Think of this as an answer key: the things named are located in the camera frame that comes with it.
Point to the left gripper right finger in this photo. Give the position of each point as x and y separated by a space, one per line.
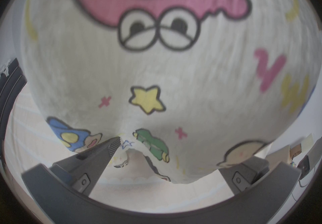
241 176

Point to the white cloth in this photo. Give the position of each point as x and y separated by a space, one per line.
5 69

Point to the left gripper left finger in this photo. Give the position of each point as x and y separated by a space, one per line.
85 167

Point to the bed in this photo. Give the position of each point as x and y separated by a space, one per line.
30 129

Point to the white printed pyjama top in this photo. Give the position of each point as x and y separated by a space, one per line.
151 66

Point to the black chest of drawers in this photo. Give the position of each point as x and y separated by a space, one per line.
10 87

